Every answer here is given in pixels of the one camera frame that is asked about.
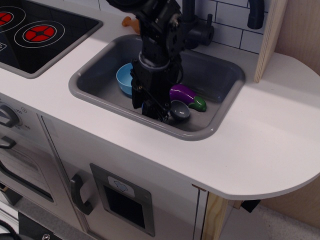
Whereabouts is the grey toy ice dispenser panel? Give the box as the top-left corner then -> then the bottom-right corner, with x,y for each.
90,163 -> 155,237

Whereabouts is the grey cabinet door handle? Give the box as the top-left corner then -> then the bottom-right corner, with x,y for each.
69,174 -> 93,216

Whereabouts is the purple toy eggplant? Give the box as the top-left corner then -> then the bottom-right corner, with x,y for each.
169,84 -> 207,112

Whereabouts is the grey oven door handle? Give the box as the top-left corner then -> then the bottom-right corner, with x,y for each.
0,136 -> 17,149

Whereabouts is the orange toy chicken drumstick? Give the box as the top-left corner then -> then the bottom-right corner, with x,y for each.
121,16 -> 141,35

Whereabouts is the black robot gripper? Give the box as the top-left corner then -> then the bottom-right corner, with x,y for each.
130,58 -> 184,122

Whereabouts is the blue handled grey toy spoon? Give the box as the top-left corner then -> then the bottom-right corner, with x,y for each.
169,100 -> 190,121

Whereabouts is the black toy faucet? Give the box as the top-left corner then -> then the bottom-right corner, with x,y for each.
178,0 -> 268,53

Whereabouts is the wooden side post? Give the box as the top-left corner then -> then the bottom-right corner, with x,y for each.
253,0 -> 288,83

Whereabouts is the grey plastic sink basin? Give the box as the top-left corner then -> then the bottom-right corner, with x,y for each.
68,34 -> 245,141

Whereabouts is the grey oven knob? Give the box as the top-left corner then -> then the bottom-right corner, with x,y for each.
0,105 -> 23,128

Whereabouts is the toy oven door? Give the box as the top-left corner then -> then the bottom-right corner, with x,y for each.
0,130 -> 59,206

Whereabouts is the light blue plastic bowl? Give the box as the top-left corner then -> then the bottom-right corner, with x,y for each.
116,63 -> 133,98

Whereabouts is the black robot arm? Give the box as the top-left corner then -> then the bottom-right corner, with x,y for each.
108,0 -> 185,122

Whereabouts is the black toy stovetop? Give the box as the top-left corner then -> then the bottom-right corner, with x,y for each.
0,0 -> 103,79

